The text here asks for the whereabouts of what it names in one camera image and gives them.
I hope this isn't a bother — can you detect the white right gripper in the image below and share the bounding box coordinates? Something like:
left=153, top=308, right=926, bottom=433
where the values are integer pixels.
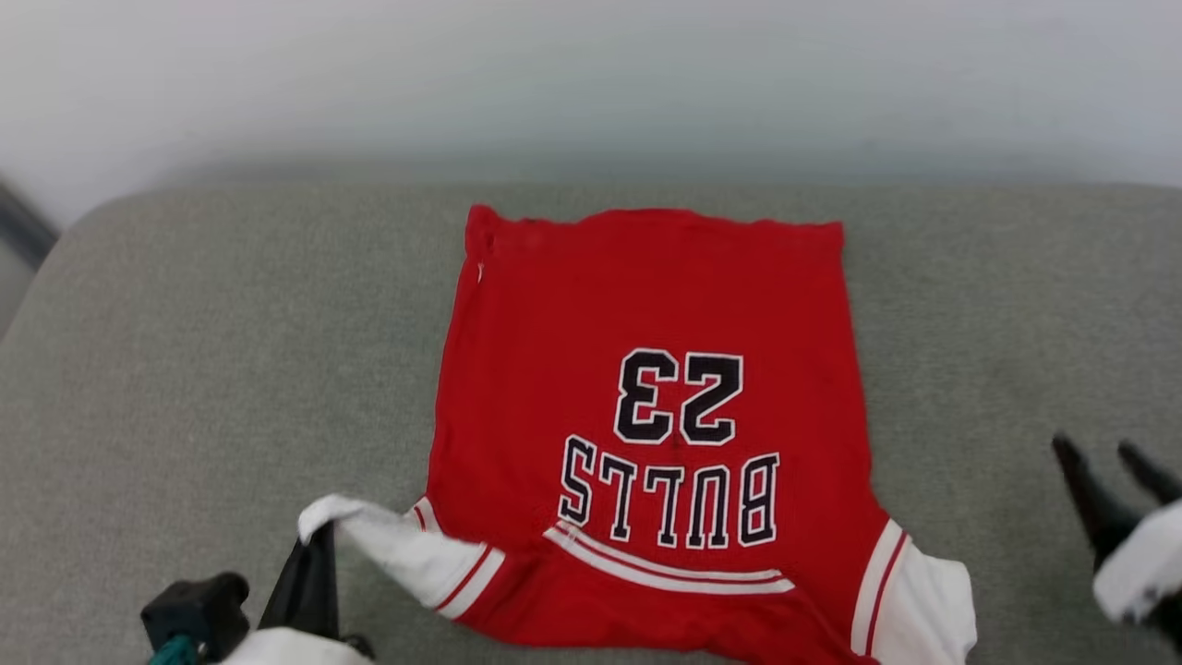
left=1052, top=435, right=1182, bottom=647

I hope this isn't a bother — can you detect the teal cable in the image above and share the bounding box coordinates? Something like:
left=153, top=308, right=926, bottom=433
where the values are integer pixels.
left=148, top=635, right=201, bottom=665

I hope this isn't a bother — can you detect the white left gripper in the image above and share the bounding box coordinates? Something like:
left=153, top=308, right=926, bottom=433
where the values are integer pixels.
left=220, top=525, right=372, bottom=665

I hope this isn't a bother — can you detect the red Bulls 23 jersey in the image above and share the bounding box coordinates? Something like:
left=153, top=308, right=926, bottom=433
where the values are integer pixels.
left=297, top=205, right=978, bottom=665

